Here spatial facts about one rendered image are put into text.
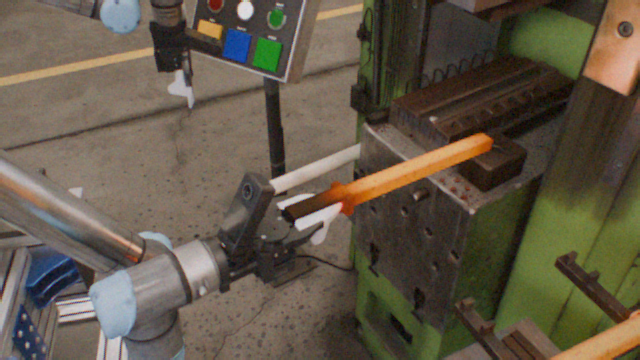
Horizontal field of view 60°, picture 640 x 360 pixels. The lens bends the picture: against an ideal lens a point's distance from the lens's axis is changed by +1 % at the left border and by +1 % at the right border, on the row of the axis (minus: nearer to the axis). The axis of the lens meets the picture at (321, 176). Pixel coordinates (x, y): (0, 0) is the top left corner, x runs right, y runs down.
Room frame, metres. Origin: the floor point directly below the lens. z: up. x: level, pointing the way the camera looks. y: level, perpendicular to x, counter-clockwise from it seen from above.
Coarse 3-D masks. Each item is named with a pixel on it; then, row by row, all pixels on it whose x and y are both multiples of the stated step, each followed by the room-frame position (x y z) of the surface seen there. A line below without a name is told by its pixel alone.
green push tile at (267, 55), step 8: (264, 40) 1.32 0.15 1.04; (256, 48) 1.32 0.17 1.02; (264, 48) 1.31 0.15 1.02; (272, 48) 1.30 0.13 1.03; (280, 48) 1.29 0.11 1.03; (256, 56) 1.30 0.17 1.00; (264, 56) 1.30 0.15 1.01; (272, 56) 1.29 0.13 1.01; (280, 56) 1.28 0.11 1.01; (256, 64) 1.29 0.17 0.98; (264, 64) 1.28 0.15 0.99; (272, 64) 1.27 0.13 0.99
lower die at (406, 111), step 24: (480, 72) 1.26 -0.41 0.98; (504, 72) 1.24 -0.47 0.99; (552, 72) 1.22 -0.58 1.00; (408, 96) 1.14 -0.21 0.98; (432, 96) 1.12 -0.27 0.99; (456, 96) 1.11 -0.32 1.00; (504, 96) 1.12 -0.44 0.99; (528, 96) 1.12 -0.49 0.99; (552, 96) 1.15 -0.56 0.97; (408, 120) 1.07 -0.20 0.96; (456, 120) 1.02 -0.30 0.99; (480, 120) 1.02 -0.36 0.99; (432, 144) 1.00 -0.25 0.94
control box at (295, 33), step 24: (240, 0) 1.41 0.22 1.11; (264, 0) 1.38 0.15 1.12; (288, 0) 1.35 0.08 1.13; (312, 0) 1.36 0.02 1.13; (192, 24) 1.45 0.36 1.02; (216, 24) 1.41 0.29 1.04; (240, 24) 1.38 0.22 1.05; (264, 24) 1.35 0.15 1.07; (288, 24) 1.32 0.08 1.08; (312, 24) 1.36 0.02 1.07; (192, 48) 1.41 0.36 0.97; (288, 48) 1.29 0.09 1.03; (264, 72) 1.28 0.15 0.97; (288, 72) 1.25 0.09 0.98
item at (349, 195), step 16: (464, 144) 0.77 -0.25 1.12; (480, 144) 0.77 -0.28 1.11; (416, 160) 0.71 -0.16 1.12; (432, 160) 0.72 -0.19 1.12; (448, 160) 0.73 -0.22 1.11; (368, 176) 0.66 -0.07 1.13; (384, 176) 0.66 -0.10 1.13; (400, 176) 0.67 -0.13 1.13; (416, 176) 0.69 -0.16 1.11; (336, 192) 0.61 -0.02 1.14; (352, 192) 0.62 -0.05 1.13; (368, 192) 0.63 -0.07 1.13; (384, 192) 0.65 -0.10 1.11; (288, 208) 0.57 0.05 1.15; (304, 208) 0.57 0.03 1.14; (320, 208) 0.58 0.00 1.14; (352, 208) 0.60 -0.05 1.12
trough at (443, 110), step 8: (528, 72) 1.23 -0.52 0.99; (536, 72) 1.24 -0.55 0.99; (544, 72) 1.24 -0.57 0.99; (504, 80) 1.19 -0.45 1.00; (512, 80) 1.20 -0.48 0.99; (520, 80) 1.20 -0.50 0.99; (488, 88) 1.15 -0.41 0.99; (496, 88) 1.17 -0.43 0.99; (504, 88) 1.17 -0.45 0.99; (464, 96) 1.11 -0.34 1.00; (472, 96) 1.12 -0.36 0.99; (480, 96) 1.13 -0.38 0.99; (488, 96) 1.13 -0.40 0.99; (448, 104) 1.08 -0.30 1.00; (456, 104) 1.09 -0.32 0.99; (464, 104) 1.10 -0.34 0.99; (432, 112) 1.05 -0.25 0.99; (440, 112) 1.06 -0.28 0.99; (448, 112) 1.06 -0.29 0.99; (424, 120) 1.03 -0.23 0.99
